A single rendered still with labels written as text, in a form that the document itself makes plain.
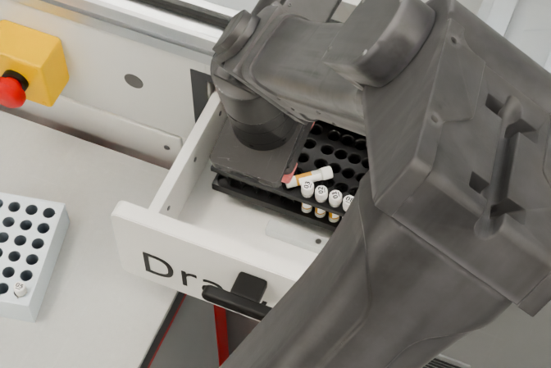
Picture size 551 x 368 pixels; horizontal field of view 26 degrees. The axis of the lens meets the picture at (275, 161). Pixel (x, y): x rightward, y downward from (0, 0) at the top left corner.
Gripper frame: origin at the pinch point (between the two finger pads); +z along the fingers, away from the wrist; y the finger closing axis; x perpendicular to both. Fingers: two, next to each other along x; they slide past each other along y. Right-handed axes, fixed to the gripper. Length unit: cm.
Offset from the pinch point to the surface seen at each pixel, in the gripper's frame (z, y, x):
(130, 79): 8.7, 6.1, 20.4
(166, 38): 0.6, 8.4, 15.4
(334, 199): 4.4, -0.7, -5.4
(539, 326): 30.8, 0.9, -26.9
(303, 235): 10.2, -3.5, -2.7
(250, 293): 1.3, -12.5, -2.1
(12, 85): 5.3, 0.3, 30.5
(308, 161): 6.3, 2.8, -1.2
